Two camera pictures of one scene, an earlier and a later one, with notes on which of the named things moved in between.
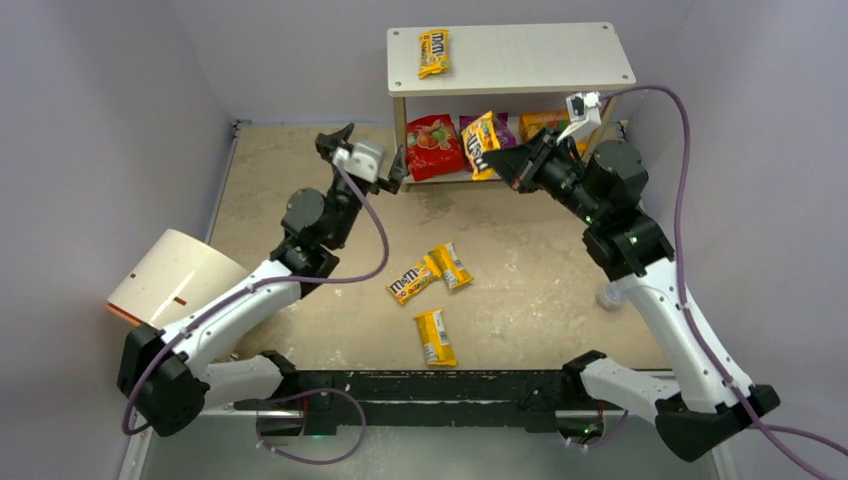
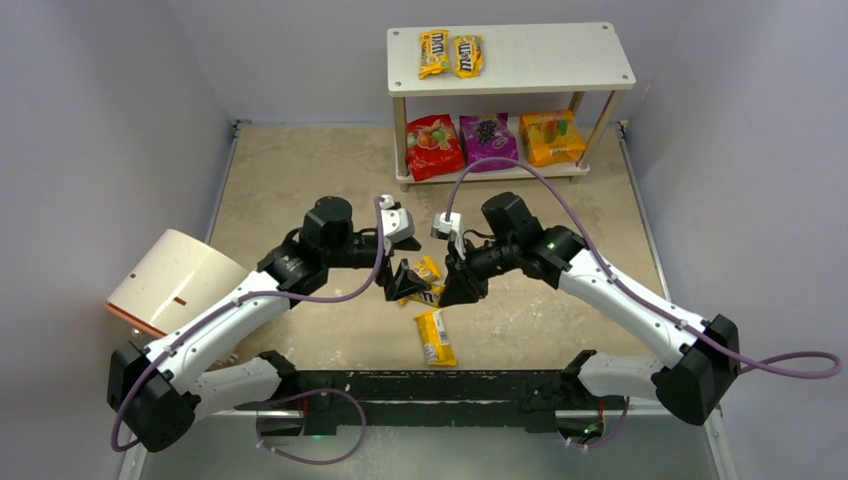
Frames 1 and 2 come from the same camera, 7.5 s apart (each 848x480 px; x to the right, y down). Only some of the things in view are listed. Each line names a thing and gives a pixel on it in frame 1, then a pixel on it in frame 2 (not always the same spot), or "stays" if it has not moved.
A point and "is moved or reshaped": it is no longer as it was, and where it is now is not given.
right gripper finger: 511,163 to 462,287
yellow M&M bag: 434,52 stays
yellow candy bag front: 438,349 stays
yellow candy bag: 479,137 to 468,55
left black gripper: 341,171 to 387,266
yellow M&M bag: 404,287 is moved or reshaped
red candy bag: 434,147 stays
